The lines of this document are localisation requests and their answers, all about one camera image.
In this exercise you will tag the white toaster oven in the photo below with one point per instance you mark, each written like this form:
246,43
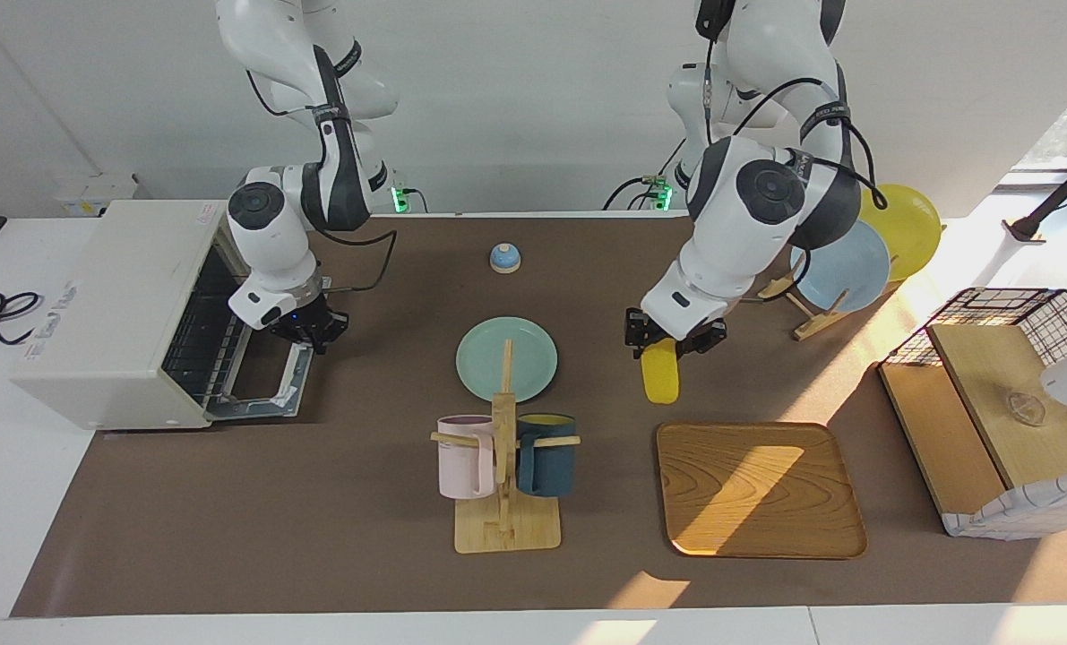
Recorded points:
103,296

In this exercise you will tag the brown table mat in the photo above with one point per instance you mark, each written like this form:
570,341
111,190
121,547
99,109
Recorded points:
318,502

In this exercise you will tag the wooden mug rack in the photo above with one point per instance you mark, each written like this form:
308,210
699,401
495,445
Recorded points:
506,533

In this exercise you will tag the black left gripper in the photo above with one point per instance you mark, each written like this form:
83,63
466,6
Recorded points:
658,327

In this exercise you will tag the small clear glass dish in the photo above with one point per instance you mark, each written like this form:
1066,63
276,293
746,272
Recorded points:
1026,408

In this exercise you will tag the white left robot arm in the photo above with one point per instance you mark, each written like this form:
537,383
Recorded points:
739,224

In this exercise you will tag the square wooden tray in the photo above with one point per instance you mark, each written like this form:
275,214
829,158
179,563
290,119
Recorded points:
712,511

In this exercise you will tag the glass oven door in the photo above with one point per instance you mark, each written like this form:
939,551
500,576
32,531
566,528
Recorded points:
255,413

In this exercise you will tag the wide light wooden board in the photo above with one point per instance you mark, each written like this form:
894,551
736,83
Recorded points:
990,385

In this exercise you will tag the pink mug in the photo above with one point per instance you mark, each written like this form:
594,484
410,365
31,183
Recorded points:
461,461

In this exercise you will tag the black stand pole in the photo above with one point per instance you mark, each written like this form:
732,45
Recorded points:
1026,228

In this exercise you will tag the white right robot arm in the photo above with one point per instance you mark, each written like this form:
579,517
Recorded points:
269,233

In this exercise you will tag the white checked cloth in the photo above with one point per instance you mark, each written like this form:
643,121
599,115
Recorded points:
1017,515

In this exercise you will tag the yellow corn cob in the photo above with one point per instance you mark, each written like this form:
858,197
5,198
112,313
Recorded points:
660,376

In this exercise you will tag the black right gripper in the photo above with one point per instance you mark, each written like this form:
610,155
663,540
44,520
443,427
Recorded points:
305,321

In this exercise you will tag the narrow light wooden board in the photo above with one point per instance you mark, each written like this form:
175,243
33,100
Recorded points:
936,439

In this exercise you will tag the wooden plate rack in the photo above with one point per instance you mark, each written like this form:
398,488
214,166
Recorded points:
811,324

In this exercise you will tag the blue service bell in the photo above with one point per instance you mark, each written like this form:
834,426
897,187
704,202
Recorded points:
504,260

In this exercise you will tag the yellow plate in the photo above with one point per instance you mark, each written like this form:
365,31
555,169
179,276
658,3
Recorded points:
909,233

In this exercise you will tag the mint green plate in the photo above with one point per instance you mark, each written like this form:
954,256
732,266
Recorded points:
479,358

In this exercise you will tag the dark blue mug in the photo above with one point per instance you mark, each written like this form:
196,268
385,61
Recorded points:
551,461

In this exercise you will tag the light blue plate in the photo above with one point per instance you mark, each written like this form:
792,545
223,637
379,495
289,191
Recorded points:
847,269

